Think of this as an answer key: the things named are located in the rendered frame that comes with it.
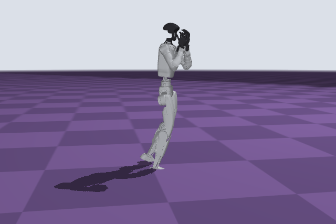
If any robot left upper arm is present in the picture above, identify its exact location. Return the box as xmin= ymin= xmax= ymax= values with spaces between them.
xmin=176 ymin=46 xmax=192 ymax=70

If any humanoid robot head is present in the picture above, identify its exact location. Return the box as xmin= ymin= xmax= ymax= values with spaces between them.
xmin=163 ymin=23 xmax=180 ymax=45

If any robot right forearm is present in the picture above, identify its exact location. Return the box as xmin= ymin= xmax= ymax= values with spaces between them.
xmin=172 ymin=47 xmax=184 ymax=66

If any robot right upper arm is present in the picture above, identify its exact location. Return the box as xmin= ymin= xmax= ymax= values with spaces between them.
xmin=159 ymin=44 xmax=178 ymax=71

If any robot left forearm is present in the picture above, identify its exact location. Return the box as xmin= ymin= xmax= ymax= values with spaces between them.
xmin=183 ymin=46 xmax=192 ymax=63

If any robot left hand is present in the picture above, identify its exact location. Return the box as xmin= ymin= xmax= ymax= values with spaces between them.
xmin=182 ymin=29 xmax=190 ymax=51

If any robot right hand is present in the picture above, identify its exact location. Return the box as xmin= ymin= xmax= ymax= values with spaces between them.
xmin=176 ymin=32 xmax=188 ymax=52

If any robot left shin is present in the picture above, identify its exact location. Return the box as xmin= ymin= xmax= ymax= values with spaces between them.
xmin=147 ymin=128 xmax=160 ymax=158

